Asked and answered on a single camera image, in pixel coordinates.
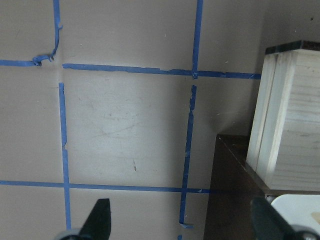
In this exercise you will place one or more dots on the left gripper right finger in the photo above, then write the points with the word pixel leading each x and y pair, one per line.
pixel 268 224

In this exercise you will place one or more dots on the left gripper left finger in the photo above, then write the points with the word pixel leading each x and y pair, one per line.
pixel 98 224

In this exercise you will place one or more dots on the cream plastic tray lid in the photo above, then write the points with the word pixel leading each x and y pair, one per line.
pixel 302 212

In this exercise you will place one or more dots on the dark brown cabinet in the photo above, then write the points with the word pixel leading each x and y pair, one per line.
pixel 233 186

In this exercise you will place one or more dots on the wooden drawer with white handle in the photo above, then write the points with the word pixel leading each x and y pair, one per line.
pixel 284 145

